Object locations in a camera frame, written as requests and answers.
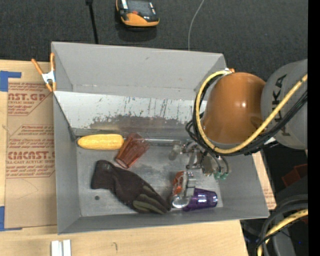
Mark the orange clear plastic cup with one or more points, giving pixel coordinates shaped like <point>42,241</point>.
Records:
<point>131,151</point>

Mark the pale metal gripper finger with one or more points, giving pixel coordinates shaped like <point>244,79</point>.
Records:
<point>190,182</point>
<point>174,151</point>

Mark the grey metal bin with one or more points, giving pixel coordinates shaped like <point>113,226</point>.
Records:
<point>140,72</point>

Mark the yellow corn cob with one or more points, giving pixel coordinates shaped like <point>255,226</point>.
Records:
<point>100,142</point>

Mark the clear glass object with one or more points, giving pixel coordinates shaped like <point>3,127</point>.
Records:
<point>180,202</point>

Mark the brown cardboard board red print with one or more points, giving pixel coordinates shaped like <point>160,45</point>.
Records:
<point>27,190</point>

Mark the purple clear plastic cup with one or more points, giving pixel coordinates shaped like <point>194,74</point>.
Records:
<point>202,200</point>

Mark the dark brown glove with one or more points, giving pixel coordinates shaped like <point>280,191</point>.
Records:
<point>125,185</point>

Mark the small orange clear object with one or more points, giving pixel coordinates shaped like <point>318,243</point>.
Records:
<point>178,182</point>

